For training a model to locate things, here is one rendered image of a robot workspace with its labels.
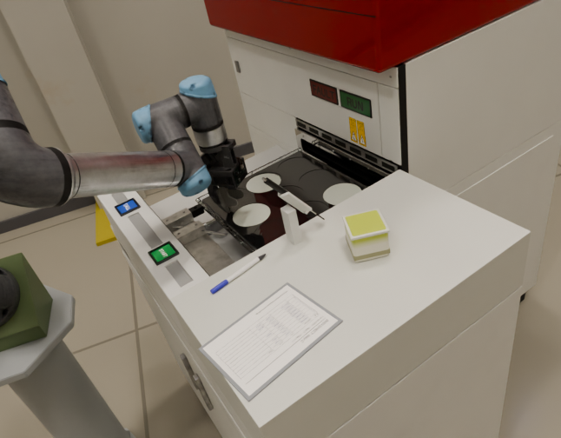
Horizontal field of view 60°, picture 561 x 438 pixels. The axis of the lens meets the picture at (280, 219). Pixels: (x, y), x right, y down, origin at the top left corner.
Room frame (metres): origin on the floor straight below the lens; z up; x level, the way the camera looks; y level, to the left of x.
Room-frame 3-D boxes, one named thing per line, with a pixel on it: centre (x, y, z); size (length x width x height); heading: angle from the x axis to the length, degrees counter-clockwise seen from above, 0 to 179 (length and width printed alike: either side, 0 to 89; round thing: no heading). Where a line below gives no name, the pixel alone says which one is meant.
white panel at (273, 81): (1.35, -0.14, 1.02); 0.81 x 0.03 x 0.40; 26
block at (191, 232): (1.02, 0.24, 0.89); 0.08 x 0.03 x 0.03; 116
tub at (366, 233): (0.73, -0.16, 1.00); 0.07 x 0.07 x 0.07; 0
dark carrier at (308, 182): (1.08, -0.03, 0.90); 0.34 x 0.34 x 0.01; 26
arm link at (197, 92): (1.06, 0.12, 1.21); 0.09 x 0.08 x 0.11; 112
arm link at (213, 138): (1.06, 0.11, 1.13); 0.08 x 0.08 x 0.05
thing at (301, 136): (1.19, -0.21, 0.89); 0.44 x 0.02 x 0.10; 26
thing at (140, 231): (0.98, 0.33, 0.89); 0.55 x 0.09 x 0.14; 26
